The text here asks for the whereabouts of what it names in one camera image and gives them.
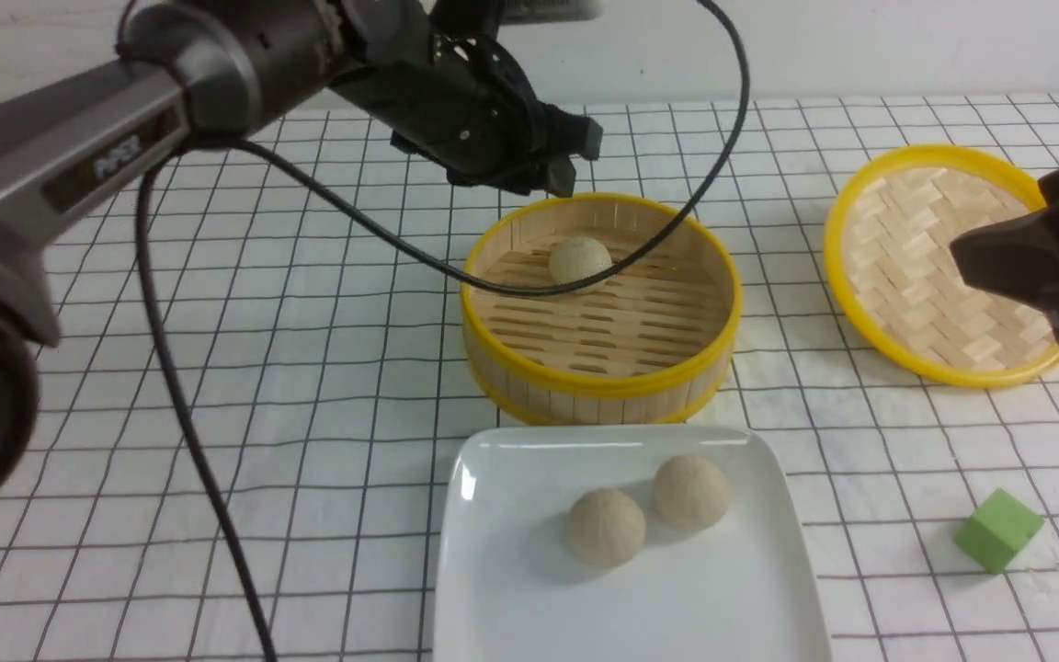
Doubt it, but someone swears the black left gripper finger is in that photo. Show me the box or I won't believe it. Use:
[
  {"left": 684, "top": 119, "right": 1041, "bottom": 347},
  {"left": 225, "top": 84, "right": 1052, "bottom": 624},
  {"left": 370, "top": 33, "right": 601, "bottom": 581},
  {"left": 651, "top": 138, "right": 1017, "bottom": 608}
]
[
  {"left": 543, "top": 106, "right": 604, "bottom": 162},
  {"left": 503, "top": 156, "right": 576, "bottom": 198}
]

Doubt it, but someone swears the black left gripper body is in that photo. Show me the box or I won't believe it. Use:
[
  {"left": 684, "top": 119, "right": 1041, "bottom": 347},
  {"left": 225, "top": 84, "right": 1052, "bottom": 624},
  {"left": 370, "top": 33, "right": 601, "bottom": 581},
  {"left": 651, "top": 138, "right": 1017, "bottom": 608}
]
[{"left": 329, "top": 1, "right": 553, "bottom": 189}]

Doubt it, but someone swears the steamed bun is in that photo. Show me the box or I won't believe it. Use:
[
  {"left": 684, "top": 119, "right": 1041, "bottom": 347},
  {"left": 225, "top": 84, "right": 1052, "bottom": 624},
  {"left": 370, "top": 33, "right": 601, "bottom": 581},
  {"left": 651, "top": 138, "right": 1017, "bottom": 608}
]
[
  {"left": 564, "top": 487, "right": 646, "bottom": 569},
  {"left": 651, "top": 455, "right": 733, "bottom": 531},
  {"left": 548, "top": 237, "right": 614, "bottom": 285}
]

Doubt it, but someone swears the steamed bun front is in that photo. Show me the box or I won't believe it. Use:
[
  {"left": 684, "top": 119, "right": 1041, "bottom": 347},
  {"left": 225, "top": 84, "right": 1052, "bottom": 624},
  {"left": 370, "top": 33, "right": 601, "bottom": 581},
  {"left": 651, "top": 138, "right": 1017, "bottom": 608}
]
[{"left": 564, "top": 487, "right": 646, "bottom": 569}]

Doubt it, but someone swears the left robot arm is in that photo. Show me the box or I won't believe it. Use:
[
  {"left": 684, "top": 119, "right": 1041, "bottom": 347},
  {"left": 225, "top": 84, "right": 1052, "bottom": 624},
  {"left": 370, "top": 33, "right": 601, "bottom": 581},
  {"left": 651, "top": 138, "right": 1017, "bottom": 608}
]
[{"left": 0, "top": 1, "right": 602, "bottom": 486}]

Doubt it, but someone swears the white square ceramic plate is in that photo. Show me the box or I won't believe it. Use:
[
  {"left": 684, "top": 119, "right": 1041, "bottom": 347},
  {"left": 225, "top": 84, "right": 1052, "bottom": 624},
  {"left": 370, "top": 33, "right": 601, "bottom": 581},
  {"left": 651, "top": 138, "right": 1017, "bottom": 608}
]
[{"left": 432, "top": 424, "right": 834, "bottom": 661}]

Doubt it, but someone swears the woven bamboo steamer lid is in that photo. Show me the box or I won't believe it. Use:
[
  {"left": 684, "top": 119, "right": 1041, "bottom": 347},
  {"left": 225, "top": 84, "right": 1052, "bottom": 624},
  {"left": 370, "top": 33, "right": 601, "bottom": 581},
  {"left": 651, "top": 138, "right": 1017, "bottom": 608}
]
[{"left": 823, "top": 145, "right": 1059, "bottom": 389}]

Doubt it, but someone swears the bamboo steamer basket yellow rim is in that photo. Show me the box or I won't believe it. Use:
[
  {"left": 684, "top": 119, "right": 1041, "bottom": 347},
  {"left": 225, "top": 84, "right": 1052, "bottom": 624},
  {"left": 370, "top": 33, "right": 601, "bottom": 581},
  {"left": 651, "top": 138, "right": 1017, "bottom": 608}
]
[{"left": 460, "top": 193, "right": 743, "bottom": 425}]

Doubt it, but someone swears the green foam cube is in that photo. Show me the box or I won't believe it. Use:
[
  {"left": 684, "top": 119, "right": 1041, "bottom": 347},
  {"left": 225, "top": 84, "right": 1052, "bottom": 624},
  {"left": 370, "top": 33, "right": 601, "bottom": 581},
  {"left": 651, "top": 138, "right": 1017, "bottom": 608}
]
[{"left": 953, "top": 487, "right": 1045, "bottom": 575}]

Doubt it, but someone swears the white grid tablecloth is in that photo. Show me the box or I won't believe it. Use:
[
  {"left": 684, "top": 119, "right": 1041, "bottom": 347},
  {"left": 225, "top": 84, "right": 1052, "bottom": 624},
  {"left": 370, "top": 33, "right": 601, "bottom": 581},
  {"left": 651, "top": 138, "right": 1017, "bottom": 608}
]
[{"left": 0, "top": 94, "right": 1059, "bottom": 661}]

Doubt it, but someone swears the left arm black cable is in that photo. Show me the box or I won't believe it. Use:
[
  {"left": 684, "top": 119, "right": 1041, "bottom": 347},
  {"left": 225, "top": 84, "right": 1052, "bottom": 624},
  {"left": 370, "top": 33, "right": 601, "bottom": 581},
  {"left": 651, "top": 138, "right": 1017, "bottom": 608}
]
[{"left": 116, "top": 0, "right": 751, "bottom": 662}]

